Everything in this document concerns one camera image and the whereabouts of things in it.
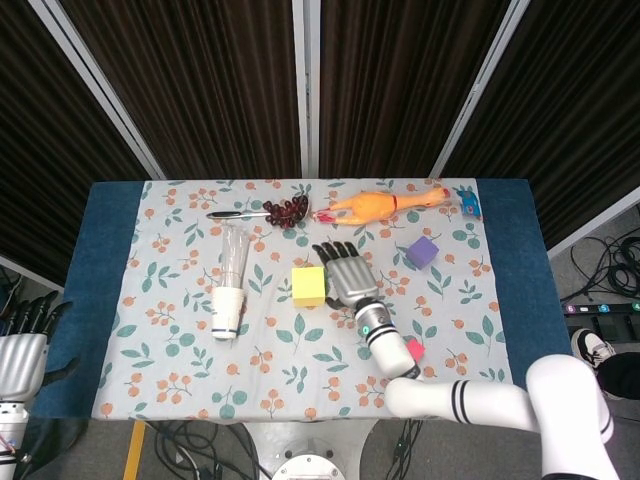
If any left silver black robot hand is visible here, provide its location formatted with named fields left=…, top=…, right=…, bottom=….
left=0, top=292, right=81, bottom=402

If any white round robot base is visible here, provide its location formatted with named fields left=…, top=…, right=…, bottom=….
left=272, top=449, right=347, bottom=480

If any black trouser leg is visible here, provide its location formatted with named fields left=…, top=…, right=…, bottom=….
left=596, top=349, right=640, bottom=402

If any stack of clear plastic cups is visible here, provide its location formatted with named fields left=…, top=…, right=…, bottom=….
left=219, top=223, right=252, bottom=291

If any dark red grape bunch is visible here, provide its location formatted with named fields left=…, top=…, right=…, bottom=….
left=262, top=194, right=311, bottom=230

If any purple foam cube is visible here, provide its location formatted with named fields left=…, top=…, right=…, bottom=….
left=405, top=236, right=440, bottom=271

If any dark brown partition panel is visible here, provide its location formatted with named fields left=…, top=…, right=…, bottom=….
left=0, top=0, right=166, bottom=294
left=429, top=0, right=640, bottom=259
left=28, top=0, right=309, bottom=180
left=305, top=0, right=529, bottom=179

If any large yellow foam cube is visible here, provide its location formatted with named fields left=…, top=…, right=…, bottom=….
left=291, top=266, right=329, bottom=308

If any dark blue table cover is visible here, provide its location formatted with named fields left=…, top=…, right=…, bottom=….
left=32, top=178, right=576, bottom=420

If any black floor cable bundle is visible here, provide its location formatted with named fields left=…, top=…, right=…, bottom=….
left=147, top=419, right=274, bottom=480
left=569, top=234, right=640, bottom=304

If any white sneaker with black trim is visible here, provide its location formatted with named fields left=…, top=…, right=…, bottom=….
left=570, top=328, right=618, bottom=372

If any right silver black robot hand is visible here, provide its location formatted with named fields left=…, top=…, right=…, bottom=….
left=311, top=241, right=382, bottom=314

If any stack of white paper cups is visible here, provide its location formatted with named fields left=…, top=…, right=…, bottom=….
left=209, top=285, right=247, bottom=342

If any small blue toy packet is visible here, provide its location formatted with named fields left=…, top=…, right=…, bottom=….
left=452, top=185, right=482, bottom=220

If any orange rubber chicken toy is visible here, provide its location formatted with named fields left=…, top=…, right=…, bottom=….
left=310, top=187, right=452, bottom=228

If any black power strip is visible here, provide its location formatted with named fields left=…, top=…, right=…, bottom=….
left=562, top=300, right=640, bottom=317

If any floral print tablecloth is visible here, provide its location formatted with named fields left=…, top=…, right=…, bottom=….
left=90, top=178, right=519, bottom=422

